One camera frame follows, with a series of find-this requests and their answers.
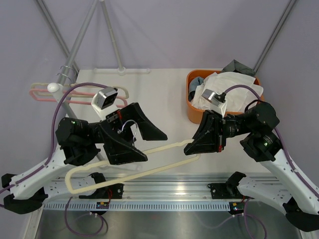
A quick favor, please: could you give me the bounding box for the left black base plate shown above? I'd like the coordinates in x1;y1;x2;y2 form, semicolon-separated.
78;183;124;200

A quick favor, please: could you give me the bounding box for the white pleated skirt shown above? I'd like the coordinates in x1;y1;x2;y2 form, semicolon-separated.
191;72;264;113

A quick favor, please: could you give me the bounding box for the aluminium mounting rail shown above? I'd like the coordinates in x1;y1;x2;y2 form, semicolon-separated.
47;171;304;202

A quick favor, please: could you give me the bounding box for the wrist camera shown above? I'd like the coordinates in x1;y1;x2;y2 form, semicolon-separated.
91;87;119;120
201;89;227;117

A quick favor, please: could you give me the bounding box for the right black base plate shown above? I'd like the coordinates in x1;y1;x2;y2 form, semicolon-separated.
207;183;254;199

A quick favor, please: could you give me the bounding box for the grey pleated skirt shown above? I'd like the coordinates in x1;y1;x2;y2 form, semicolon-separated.
221;60;256;77

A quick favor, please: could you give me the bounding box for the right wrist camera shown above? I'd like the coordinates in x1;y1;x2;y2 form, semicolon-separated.
201;89;227;117

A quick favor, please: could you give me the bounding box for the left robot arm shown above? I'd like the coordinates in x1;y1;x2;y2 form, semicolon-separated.
1;103;167;215

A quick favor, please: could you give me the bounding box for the left frame post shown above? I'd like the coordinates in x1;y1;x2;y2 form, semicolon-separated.
34;0;69;57

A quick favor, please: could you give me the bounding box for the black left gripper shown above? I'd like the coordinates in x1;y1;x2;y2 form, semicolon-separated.
87;103;167;164

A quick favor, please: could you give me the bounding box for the frame post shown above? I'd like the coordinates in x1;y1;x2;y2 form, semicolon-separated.
34;0;69;57
253;0;299;73

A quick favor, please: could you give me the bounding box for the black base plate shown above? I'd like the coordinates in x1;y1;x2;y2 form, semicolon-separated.
207;183;254;199
78;183;124;200

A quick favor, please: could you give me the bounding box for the cream hanger of white skirt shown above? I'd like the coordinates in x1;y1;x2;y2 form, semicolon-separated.
64;119;202;194

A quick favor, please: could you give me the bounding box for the silver clothes rack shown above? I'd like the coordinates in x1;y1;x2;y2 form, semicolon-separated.
47;0;152;171

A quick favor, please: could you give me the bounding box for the orange plastic basket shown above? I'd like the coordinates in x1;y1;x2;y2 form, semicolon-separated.
186;69;263;124

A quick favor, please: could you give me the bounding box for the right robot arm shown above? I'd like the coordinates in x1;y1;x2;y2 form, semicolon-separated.
184;102;319;232

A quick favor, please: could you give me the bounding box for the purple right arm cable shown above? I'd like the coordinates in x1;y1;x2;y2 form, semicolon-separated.
199;84;319;236

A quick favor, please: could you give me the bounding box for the pink hanger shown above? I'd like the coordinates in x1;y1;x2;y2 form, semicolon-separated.
29;83;130;108

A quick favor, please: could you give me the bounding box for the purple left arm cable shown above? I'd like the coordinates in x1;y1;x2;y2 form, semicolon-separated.
0;82;109;236

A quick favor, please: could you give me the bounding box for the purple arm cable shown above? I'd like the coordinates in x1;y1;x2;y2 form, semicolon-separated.
0;82;109;236
199;84;319;236

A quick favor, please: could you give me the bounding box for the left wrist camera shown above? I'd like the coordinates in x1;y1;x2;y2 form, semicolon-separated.
91;87;119;120

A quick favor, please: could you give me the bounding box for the white slotted cable duct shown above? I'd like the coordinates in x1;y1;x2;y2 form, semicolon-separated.
44;201;230;212

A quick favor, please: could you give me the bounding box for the right frame post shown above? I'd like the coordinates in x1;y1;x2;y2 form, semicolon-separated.
253;0;299;73

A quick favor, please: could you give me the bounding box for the cream plastic hanger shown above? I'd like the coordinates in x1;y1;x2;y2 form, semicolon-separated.
30;81;130;108

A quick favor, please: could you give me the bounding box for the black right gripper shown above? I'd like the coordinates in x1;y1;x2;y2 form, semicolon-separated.
183;109;252;153

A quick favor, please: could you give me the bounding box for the blue denim skirt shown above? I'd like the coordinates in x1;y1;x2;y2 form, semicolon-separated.
188;77;205;103

